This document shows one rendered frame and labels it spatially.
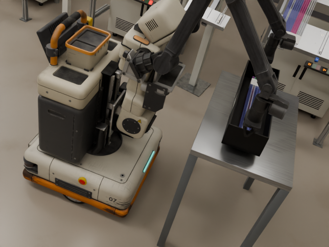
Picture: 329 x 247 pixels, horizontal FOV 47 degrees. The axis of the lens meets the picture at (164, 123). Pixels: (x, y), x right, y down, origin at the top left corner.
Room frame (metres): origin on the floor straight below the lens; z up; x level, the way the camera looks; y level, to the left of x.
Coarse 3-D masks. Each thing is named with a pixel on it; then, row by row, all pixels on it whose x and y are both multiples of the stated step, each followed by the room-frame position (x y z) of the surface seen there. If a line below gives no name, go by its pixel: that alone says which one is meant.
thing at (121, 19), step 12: (120, 0) 3.22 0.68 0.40; (132, 0) 3.19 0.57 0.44; (156, 0) 3.14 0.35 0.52; (180, 0) 3.09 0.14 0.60; (120, 12) 3.21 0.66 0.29; (132, 12) 3.19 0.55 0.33; (144, 12) 3.16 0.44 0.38; (108, 24) 3.24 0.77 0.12; (120, 24) 3.21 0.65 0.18; (132, 24) 3.18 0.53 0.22
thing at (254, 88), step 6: (252, 78) 1.71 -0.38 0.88; (252, 84) 1.66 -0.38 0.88; (252, 90) 1.60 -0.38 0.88; (258, 90) 1.62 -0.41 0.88; (246, 96) 1.58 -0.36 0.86; (252, 96) 1.55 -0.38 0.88; (246, 102) 1.49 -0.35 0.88; (252, 102) 1.50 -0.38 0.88; (246, 108) 1.44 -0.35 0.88; (240, 120) 1.35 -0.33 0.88; (240, 126) 1.30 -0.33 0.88
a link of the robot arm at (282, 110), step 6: (264, 84) 1.19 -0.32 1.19; (270, 84) 1.19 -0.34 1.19; (264, 90) 1.18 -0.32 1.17; (270, 90) 1.18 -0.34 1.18; (264, 96) 1.18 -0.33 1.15; (270, 96) 1.19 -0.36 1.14; (276, 96) 1.21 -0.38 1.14; (276, 102) 1.18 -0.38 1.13; (282, 102) 1.18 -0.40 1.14; (288, 102) 1.20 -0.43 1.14; (270, 108) 1.17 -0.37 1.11; (276, 108) 1.17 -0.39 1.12; (282, 108) 1.17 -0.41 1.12; (270, 114) 1.17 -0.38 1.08; (276, 114) 1.16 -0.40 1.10; (282, 114) 1.15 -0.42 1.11
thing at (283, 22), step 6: (258, 0) 1.70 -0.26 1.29; (264, 0) 1.70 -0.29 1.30; (270, 0) 1.70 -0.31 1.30; (264, 6) 1.70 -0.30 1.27; (270, 6) 1.70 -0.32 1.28; (264, 12) 1.71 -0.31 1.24; (270, 12) 1.71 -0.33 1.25; (276, 12) 1.71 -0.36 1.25; (270, 18) 1.71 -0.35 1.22; (276, 18) 1.71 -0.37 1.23; (282, 18) 1.76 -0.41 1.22; (270, 24) 1.71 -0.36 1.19; (276, 24) 1.71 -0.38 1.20; (282, 24) 1.71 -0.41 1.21; (276, 30) 1.72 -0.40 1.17
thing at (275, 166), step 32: (224, 96) 1.61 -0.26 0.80; (288, 96) 1.77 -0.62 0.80; (224, 128) 1.36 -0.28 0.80; (288, 128) 1.49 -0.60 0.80; (192, 160) 1.16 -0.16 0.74; (224, 160) 1.15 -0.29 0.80; (256, 160) 1.21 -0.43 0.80; (288, 160) 1.26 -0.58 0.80; (288, 192) 1.10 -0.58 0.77; (256, 224) 1.12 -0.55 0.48
